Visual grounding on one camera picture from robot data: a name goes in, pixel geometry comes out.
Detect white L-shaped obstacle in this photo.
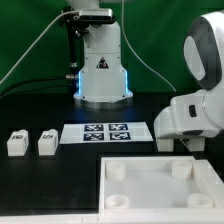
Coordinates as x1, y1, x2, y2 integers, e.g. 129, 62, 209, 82
193, 160, 224, 186

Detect black camera on stand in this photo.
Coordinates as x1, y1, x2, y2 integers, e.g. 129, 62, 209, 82
58, 7, 115, 80

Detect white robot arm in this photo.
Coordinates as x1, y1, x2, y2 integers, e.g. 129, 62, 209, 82
67, 0, 224, 151

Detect white square tabletop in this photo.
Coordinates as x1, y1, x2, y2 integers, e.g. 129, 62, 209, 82
99, 156, 224, 213

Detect white marker sheet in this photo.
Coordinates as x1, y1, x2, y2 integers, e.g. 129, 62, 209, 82
60, 122, 153, 144

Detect black cables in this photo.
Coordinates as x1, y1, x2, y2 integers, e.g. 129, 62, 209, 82
0, 77, 78, 98

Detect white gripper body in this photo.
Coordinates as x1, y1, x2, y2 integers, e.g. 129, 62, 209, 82
154, 90, 222, 139

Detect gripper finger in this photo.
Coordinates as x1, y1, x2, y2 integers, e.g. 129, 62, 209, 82
157, 139, 174, 152
188, 138, 205, 152

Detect white cable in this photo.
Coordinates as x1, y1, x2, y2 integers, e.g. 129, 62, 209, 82
0, 9, 79, 86

